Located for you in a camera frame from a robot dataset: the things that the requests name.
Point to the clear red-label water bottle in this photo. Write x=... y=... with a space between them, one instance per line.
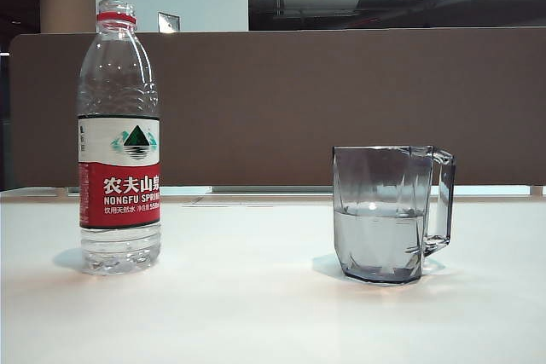
x=118 y=185

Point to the tan partition end bracket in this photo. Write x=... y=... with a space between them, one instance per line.
x=537 y=190

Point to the brown desk partition panel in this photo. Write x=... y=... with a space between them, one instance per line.
x=320 y=104

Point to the transparent grey plastic mug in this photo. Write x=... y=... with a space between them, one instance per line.
x=375 y=232

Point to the small silver wall plate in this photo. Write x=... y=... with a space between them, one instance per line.
x=168 y=22

